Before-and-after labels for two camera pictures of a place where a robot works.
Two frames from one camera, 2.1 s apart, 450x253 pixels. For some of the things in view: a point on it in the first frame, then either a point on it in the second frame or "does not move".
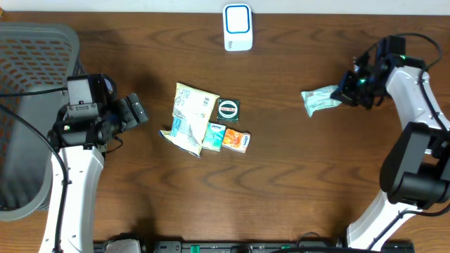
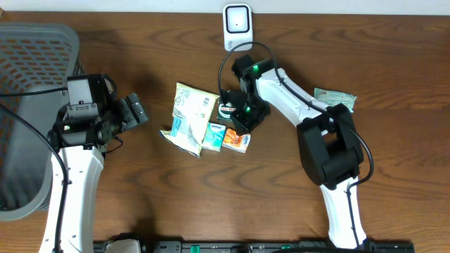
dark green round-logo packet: x=228 y=110 does not move
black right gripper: x=346 y=92 to x=245 y=124
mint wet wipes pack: x=320 y=98 does not move
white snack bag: x=192 y=112 does not move
